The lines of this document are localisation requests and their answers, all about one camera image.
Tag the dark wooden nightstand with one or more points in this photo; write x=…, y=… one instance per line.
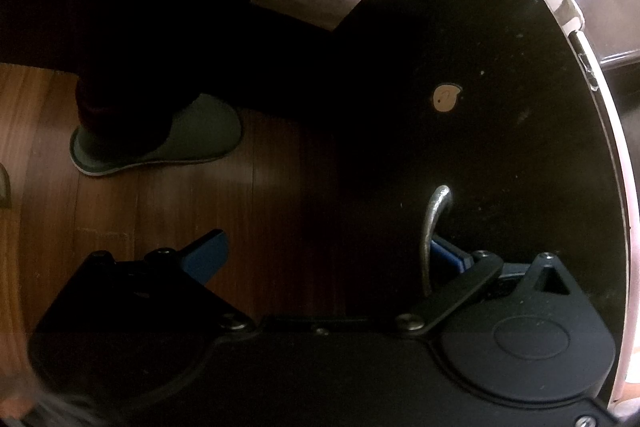
x=607, y=187

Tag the grey slipper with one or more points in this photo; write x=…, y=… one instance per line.
x=4, y=187
x=200, y=132

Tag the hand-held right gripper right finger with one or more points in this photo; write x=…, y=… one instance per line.
x=450, y=257

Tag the drawer with round sticker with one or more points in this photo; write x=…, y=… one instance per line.
x=500, y=132

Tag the person's maroon pant leg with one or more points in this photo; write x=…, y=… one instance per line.
x=125, y=57

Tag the pink nightstand cover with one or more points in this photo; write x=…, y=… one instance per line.
x=622, y=394

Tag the round beige sticker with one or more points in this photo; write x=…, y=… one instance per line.
x=446, y=97

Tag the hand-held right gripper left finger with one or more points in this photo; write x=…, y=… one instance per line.
x=205, y=257

